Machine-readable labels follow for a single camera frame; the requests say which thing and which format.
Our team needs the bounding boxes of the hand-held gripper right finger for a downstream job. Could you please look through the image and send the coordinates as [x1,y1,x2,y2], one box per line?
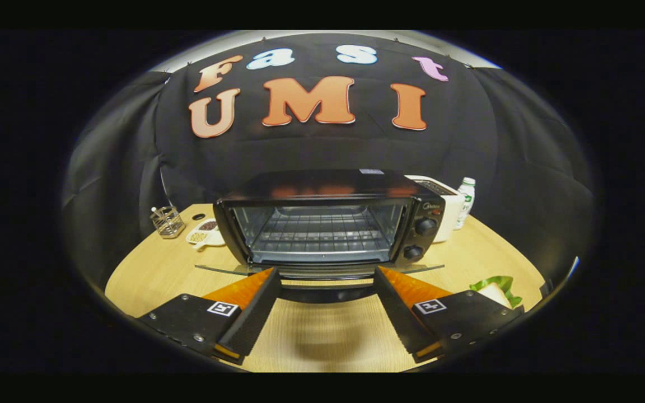
[373,266,525,363]

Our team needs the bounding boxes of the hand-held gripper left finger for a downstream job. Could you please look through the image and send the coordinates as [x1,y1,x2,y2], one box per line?
[137,267,282,365]

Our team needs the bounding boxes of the lettuce sandwich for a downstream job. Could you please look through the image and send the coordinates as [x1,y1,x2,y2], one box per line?
[470,275,524,310]

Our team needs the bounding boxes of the black toaster oven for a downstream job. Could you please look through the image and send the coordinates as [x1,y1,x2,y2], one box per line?
[195,169,446,304]

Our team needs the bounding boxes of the white pop-up toaster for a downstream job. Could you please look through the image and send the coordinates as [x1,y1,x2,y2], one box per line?
[406,175,465,243]

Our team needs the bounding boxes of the white divided snack dish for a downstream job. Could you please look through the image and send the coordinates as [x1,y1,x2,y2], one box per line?
[186,218,226,248]

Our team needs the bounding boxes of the white bottle green label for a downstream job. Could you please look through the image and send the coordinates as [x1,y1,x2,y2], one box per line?
[456,177,476,230]

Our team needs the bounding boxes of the wire mesh utensil holder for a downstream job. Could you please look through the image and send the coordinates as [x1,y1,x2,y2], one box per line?
[151,206,185,239]

